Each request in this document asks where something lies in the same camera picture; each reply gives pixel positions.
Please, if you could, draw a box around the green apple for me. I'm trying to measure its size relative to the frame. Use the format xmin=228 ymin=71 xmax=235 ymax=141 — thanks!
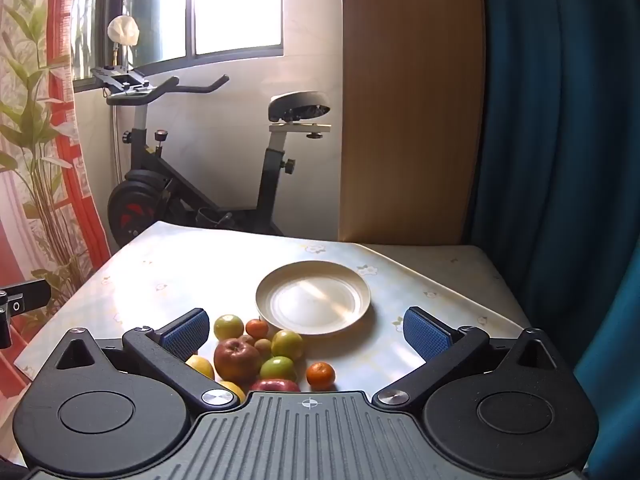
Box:
xmin=270 ymin=330 xmax=305 ymax=362
xmin=214 ymin=314 xmax=245 ymax=342
xmin=259 ymin=356 xmax=296 ymax=382

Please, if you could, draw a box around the dark framed window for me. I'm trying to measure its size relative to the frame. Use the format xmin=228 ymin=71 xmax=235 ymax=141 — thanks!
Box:
xmin=72 ymin=0 xmax=285 ymax=93

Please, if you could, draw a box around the cream round plate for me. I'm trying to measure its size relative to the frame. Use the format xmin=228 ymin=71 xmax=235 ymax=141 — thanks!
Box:
xmin=256 ymin=261 xmax=372 ymax=337

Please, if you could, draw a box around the floral plaid tablecloth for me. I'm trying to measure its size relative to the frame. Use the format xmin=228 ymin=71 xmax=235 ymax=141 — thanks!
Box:
xmin=15 ymin=220 xmax=531 ymax=466

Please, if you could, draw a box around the red apple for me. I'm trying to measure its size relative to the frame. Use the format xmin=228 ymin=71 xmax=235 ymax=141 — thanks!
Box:
xmin=213 ymin=337 xmax=262 ymax=383
xmin=250 ymin=378 xmax=302 ymax=393

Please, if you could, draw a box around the yellow citrus fruit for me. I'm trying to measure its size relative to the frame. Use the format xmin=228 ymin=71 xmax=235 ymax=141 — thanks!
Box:
xmin=217 ymin=381 xmax=247 ymax=403
xmin=185 ymin=355 xmax=216 ymax=381

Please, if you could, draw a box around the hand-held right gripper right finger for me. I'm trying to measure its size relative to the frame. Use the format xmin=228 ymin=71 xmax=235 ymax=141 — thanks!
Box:
xmin=372 ymin=306 xmax=563 ymax=408

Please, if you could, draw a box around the red floral curtain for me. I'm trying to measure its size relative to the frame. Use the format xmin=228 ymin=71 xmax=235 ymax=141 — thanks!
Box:
xmin=0 ymin=0 xmax=113 ymax=401

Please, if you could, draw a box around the black exercise bike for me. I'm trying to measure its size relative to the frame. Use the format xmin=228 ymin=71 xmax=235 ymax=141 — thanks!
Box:
xmin=91 ymin=66 xmax=332 ymax=248

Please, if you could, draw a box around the white cloth bundle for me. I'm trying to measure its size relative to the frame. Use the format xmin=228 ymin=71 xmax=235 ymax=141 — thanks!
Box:
xmin=107 ymin=16 xmax=141 ymax=47

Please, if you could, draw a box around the wooden board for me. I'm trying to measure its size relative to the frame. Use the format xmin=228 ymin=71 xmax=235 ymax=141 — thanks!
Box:
xmin=340 ymin=0 xmax=486 ymax=243

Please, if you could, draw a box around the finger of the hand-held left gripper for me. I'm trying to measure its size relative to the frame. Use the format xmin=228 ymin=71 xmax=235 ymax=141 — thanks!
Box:
xmin=0 ymin=280 xmax=52 ymax=350

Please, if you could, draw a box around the teal curtain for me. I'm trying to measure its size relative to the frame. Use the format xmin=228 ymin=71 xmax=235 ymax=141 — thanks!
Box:
xmin=462 ymin=0 xmax=640 ymax=471

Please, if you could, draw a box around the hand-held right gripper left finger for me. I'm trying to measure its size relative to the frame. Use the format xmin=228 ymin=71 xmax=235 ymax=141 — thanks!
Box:
xmin=52 ymin=308 xmax=241 ymax=411

